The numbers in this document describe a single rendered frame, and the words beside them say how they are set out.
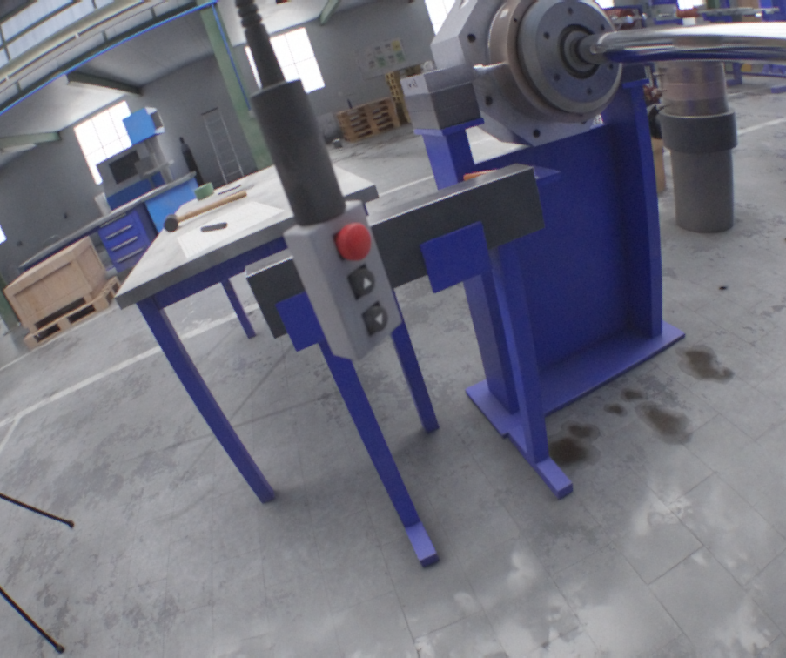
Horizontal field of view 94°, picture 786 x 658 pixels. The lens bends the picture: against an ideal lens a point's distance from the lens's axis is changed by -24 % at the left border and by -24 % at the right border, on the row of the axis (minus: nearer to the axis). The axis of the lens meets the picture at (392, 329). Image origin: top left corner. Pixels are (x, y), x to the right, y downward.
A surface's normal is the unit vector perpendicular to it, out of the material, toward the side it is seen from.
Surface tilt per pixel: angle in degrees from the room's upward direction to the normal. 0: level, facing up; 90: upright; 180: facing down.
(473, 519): 0
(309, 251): 90
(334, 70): 90
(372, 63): 90
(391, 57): 90
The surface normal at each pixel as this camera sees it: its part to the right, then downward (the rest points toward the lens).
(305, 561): -0.29, -0.83
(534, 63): -0.27, 0.58
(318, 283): -0.60, 0.55
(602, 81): 0.29, 0.40
